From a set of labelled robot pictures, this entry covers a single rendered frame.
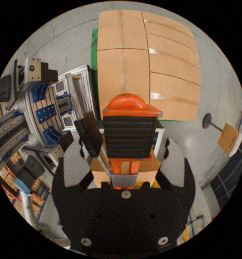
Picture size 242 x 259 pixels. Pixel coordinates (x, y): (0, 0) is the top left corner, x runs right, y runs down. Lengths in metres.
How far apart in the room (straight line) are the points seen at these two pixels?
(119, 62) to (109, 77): 0.14
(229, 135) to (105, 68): 1.89
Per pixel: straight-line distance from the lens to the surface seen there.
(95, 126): 0.15
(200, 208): 1.39
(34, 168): 0.58
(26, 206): 0.74
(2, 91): 0.55
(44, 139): 0.59
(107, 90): 0.66
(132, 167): 0.18
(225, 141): 1.79
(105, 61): 0.71
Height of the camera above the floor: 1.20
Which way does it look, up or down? 62 degrees down
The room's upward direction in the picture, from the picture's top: 175 degrees counter-clockwise
